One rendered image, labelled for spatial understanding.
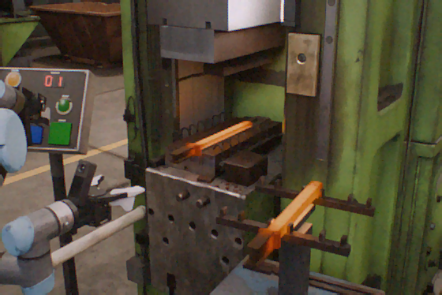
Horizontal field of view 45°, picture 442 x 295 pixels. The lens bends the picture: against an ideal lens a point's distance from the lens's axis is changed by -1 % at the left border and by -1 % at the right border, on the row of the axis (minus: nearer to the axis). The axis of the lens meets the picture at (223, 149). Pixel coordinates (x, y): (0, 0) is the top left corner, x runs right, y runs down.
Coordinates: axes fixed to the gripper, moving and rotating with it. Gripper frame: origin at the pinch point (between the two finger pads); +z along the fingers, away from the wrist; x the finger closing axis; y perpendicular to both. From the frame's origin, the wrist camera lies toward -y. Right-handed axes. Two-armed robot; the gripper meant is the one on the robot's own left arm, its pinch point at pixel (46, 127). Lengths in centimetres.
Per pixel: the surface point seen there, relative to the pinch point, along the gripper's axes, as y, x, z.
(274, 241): -30, -75, -39
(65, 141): -2.5, -2.6, 9.7
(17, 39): 183, 260, 392
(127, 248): -39, 17, 145
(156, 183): -13.9, -34.0, 12.5
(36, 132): 0.1, 8.2, 9.7
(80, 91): 15.0, -4.8, 10.4
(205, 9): 33, -51, -16
